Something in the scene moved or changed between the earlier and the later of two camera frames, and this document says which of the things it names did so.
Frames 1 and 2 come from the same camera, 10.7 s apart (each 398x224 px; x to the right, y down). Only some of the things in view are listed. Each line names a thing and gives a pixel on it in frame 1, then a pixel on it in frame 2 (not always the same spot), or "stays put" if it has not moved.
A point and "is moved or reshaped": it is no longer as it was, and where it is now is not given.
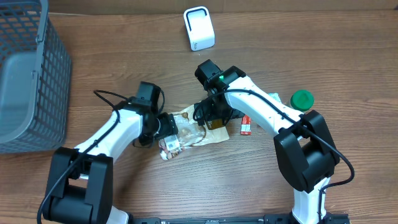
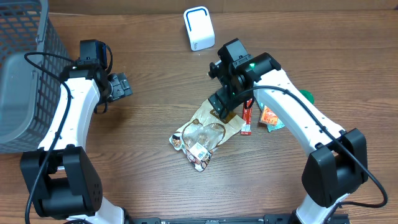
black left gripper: [168, 124] → [120, 85]
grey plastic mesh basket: [35, 79] stays put
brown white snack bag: [190, 133] is moved or reshaped
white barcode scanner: [199, 27] stays put
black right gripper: [207, 107] → [223, 95]
